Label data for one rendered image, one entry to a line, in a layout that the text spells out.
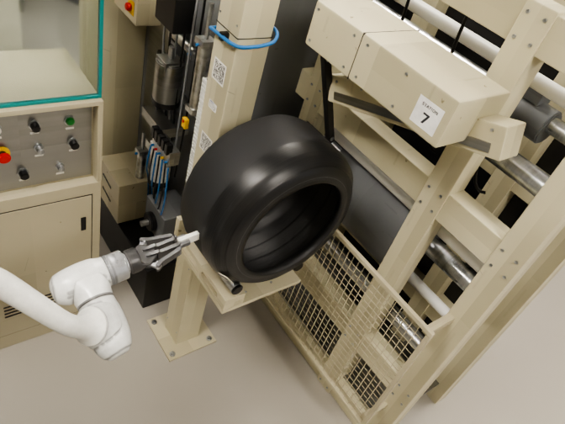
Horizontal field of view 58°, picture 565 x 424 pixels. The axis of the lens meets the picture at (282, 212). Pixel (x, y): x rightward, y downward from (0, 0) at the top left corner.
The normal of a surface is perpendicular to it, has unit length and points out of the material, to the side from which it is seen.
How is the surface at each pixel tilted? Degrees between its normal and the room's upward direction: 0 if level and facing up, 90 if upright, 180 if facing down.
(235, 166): 43
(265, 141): 18
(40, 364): 0
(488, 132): 90
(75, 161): 90
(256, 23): 90
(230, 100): 90
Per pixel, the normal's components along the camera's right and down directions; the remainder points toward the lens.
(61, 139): 0.56, 0.65
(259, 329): 0.25, -0.73
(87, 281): 0.32, -0.40
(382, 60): -0.79, 0.23
